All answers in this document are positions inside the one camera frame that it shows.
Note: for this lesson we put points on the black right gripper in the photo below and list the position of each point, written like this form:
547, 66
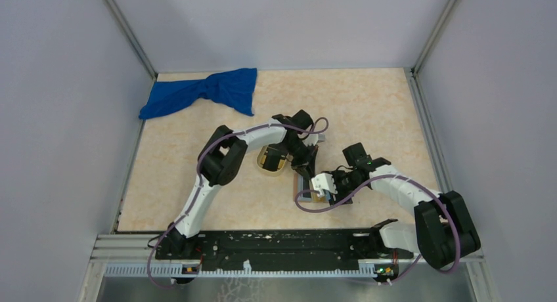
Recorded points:
335, 174

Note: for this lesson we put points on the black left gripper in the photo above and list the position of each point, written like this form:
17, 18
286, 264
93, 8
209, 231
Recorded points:
307, 169

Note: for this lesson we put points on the beige oval plastic tray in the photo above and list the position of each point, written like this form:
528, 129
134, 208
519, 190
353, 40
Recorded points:
259, 164

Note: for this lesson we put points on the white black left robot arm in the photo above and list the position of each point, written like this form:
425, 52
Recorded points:
220, 160

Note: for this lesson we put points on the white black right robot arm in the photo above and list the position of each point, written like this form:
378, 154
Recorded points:
443, 231

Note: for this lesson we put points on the black magnetic stripe card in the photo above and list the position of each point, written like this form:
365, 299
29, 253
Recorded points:
274, 158

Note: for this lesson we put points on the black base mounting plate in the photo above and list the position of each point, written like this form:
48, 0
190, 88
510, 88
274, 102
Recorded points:
285, 262

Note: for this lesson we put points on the blue cloth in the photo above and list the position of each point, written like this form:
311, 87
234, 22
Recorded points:
234, 89

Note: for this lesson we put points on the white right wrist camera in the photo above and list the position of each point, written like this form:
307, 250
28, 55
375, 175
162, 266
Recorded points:
325, 186

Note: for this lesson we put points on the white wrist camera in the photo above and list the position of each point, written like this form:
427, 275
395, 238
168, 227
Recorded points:
325, 186
314, 139

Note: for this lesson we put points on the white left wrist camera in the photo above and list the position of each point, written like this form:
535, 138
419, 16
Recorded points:
314, 139

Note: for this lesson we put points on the white slotted cable duct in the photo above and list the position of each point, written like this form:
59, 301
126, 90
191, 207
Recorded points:
178, 270

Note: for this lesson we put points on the aluminium front rail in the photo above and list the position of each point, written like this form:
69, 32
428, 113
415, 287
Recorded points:
341, 245

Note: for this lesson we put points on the aluminium right corner post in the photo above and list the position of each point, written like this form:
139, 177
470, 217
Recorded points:
435, 35

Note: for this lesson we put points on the aluminium corner post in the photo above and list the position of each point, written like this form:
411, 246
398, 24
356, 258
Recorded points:
435, 35
130, 36

